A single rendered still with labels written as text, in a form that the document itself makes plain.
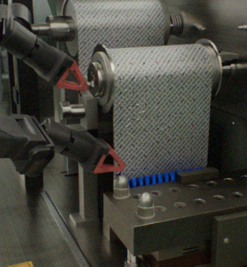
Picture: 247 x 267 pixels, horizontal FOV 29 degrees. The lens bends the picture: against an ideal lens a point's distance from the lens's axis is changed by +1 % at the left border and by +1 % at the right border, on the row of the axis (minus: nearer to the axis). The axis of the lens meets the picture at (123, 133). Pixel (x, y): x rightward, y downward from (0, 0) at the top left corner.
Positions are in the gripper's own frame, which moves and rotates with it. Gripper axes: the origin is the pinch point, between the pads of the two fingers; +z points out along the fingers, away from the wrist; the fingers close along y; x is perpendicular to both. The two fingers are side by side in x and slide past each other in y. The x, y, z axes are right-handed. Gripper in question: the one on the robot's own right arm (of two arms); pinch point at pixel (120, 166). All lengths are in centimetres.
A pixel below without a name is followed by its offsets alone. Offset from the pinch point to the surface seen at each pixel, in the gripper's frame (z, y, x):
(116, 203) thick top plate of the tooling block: -2.4, 10.0, -5.7
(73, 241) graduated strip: -0.9, -1.3, -19.8
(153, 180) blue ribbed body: 7.0, 3.5, 0.7
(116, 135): -4.6, 0.3, 5.6
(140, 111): -2.2, 0.3, 12.6
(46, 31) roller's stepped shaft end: -20.5, -29.4, 18.7
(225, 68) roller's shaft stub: 14.8, -4.4, 30.8
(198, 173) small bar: 14.5, 6.3, 6.5
